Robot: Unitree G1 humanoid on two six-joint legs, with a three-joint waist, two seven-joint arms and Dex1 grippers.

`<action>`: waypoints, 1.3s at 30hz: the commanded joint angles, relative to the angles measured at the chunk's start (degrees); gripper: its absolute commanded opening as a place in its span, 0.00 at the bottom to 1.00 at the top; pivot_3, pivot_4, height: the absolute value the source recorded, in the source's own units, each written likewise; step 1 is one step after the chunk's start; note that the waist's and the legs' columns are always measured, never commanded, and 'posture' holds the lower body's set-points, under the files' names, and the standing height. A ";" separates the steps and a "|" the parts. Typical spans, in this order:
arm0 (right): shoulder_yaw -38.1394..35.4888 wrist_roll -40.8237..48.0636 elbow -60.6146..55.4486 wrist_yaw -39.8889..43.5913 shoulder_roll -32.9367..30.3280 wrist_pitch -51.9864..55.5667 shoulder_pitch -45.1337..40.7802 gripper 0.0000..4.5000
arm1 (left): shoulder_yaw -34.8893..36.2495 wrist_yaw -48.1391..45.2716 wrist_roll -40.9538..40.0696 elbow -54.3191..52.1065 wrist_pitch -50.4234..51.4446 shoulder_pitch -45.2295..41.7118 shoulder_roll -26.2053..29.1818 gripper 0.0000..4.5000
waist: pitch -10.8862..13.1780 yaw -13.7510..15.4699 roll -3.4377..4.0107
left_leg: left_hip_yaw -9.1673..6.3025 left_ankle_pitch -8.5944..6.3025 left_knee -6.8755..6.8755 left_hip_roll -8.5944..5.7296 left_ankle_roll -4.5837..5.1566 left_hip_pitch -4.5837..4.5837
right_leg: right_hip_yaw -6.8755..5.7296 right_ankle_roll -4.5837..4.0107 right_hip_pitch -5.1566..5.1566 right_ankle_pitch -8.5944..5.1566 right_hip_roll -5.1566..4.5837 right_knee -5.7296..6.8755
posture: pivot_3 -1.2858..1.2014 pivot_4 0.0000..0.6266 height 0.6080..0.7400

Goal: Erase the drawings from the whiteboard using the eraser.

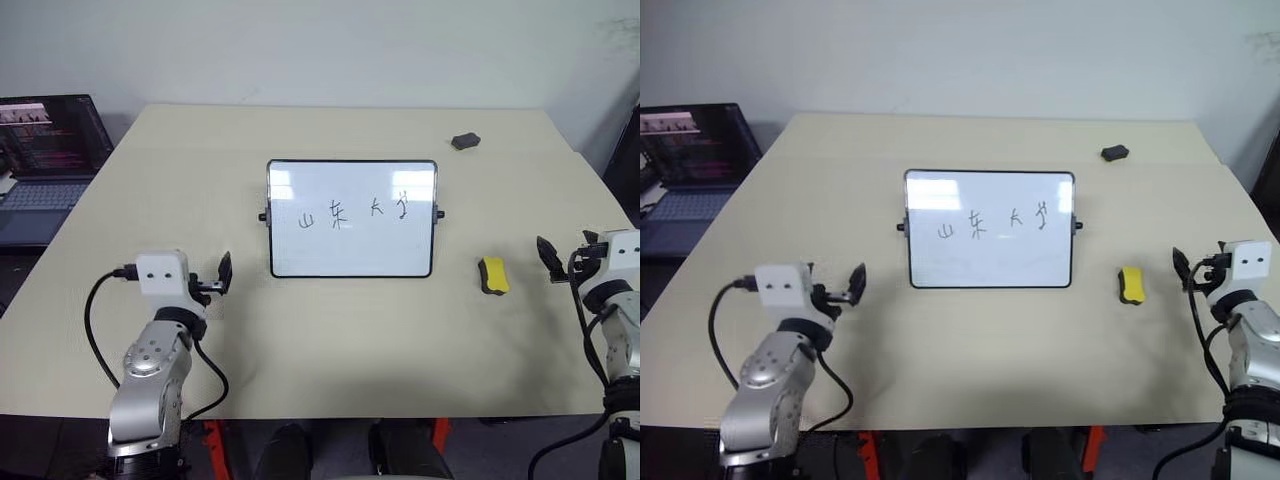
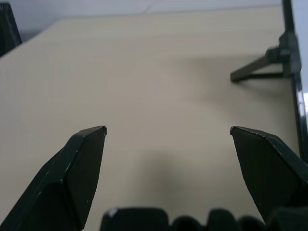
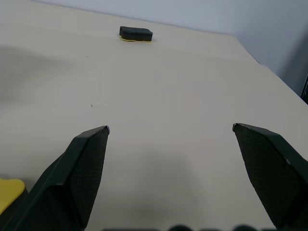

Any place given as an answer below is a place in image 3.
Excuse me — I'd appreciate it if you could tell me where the yellow and black eraser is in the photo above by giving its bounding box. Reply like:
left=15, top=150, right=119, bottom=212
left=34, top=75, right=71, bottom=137
left=0, top=177, right=30, bottom=218
left=119, top=26, right=154, bottom=45

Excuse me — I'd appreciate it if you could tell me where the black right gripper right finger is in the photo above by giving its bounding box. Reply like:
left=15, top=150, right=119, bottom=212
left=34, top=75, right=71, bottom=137
left=232, top=123, right=308, bottom=231

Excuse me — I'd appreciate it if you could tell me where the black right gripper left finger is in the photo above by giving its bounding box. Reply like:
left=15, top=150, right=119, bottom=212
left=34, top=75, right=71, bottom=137
left=0, top=125, right=111, bottom=231

